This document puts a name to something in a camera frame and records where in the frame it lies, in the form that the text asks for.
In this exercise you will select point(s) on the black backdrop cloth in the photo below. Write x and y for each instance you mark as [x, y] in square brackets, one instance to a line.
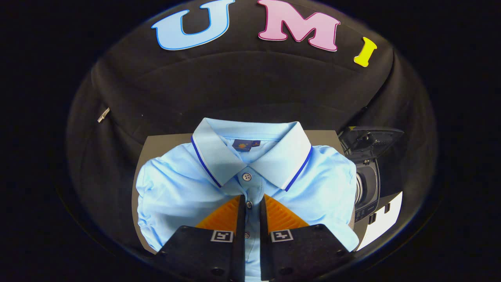
[235, 78]

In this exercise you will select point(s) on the grey washing machine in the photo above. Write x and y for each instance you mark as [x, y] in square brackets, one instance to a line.
[370, 188]

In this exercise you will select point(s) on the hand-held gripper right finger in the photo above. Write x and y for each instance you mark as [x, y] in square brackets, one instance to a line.
[264, 235]

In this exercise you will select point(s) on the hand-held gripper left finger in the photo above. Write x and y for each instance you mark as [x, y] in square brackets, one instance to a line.
[241, 235]

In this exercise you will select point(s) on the light blue polo shirt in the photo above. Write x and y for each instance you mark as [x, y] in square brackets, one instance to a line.
[172, 196]

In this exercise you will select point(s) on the small silver clip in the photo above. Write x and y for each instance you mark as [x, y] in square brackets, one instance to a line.
[103, 114]

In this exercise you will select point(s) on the dark washing machine lid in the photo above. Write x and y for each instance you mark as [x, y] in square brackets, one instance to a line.
[375, 141]

